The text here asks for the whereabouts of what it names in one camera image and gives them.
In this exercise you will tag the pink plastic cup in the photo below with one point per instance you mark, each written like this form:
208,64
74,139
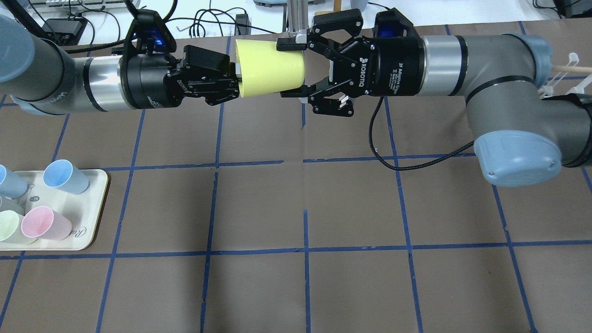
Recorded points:
44,223

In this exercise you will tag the blue cup tray front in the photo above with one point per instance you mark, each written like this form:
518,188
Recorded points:
11,184

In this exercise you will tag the blue cup tray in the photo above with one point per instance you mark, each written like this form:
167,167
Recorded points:
11,184
62,175

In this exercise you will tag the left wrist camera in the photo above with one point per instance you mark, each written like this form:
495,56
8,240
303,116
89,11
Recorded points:
148,33

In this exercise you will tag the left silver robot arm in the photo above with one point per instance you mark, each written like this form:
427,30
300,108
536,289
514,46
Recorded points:
43,79

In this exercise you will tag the white wire cup rack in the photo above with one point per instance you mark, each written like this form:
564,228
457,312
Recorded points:
579,76

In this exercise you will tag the aluminium frame post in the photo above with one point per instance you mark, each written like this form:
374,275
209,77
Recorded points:
297,16

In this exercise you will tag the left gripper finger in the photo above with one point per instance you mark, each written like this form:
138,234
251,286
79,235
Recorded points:
203,62
218,91

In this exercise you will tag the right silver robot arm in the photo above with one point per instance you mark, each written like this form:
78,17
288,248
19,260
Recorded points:
520,138

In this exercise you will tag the blue cup on desk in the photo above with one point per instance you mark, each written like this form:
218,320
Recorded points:
359,4

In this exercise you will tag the cream serving tray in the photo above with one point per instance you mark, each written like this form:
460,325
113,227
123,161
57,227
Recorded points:
83,210

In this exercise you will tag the yellow plastic cup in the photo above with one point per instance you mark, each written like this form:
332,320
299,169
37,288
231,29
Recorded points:
263,69

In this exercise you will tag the cream white plastic cup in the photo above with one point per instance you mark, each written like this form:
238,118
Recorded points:
10,229

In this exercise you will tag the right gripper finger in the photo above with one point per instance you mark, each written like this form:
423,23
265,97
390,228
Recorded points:
313,36
329,98

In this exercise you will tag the wooden mug tree stand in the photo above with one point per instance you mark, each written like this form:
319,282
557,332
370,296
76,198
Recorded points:
336,9

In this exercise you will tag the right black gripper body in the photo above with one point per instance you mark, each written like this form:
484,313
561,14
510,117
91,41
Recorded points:
397,66

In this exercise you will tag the blue cup tray rear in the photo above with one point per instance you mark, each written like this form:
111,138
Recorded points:
62,175

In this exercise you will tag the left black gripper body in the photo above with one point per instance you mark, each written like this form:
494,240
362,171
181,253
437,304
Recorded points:
144,82

